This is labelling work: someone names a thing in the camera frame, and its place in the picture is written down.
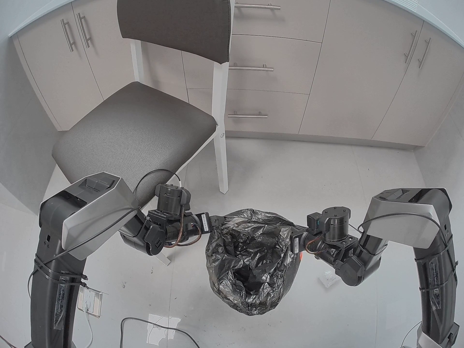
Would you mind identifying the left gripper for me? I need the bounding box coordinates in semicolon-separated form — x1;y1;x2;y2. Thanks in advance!
183;212;211;241

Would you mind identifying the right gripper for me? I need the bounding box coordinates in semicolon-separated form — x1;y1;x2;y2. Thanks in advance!
291;231;325;256

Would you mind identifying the black plastic bag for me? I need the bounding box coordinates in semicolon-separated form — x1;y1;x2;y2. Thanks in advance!
205;209;302;317

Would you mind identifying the grey white-legged chair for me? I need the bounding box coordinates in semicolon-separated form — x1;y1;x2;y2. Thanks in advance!
52;0;232;267

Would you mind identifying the beige cabinet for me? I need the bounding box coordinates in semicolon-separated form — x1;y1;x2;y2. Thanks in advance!
13;0;463;148

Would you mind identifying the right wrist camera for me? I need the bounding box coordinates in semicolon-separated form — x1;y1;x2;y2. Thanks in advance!
307;212;324;232

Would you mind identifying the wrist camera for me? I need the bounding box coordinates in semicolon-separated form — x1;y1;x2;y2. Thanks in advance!
307;212;324;232
180;188;193;215

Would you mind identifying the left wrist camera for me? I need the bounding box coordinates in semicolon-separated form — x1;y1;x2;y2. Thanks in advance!
180;188;193;215

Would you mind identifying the white cable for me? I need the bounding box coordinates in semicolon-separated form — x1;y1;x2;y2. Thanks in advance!
83;307;95;348

